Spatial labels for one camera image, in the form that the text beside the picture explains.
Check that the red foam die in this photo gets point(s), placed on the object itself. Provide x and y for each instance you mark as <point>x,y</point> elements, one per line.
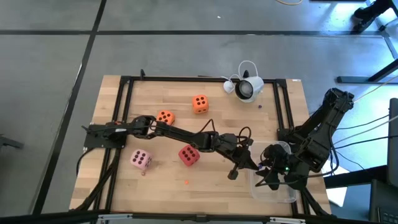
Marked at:
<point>188,155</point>

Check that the black floor object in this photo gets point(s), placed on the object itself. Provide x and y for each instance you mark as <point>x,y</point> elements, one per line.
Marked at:
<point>9,143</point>

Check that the clear plastic bin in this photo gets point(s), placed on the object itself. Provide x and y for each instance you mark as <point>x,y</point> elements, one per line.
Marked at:
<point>273,196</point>

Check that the black desk foot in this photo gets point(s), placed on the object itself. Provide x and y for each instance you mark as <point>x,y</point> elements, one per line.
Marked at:
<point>354,79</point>

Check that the pink foam die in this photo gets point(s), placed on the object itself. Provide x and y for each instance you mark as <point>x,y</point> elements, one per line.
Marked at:
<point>140,158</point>

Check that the dark keyboard device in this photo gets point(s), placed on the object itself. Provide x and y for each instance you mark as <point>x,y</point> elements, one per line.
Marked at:
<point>385,202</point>

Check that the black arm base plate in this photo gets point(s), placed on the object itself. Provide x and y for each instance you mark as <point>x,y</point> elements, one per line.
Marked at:
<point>93,141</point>

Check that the white security camera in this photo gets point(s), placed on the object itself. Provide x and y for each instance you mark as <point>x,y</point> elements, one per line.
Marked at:
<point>253,85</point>

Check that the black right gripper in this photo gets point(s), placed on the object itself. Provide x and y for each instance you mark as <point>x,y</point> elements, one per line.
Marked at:
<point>276,160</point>

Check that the silver bracket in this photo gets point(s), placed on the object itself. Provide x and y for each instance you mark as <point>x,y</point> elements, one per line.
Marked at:
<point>115,216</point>
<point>286,220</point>

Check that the person's foot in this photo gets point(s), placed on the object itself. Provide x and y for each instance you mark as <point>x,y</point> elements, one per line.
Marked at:
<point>362,14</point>

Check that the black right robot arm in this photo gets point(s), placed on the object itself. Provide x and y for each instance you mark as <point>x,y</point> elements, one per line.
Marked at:
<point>326,124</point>

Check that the black desk bar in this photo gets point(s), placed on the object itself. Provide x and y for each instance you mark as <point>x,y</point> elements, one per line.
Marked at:
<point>357,177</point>

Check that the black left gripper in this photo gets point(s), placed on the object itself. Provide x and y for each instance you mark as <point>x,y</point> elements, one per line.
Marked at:
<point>231,147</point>

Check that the orange foam die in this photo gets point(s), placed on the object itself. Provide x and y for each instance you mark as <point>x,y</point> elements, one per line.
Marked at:
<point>166,117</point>
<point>200,104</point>

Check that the dark screen edge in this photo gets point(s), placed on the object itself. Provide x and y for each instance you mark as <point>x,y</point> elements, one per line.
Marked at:
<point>393,140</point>

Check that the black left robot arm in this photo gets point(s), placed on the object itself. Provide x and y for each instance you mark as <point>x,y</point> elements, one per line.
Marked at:
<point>180,133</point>

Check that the white paper sheet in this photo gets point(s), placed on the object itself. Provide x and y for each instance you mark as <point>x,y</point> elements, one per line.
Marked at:
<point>337,193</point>

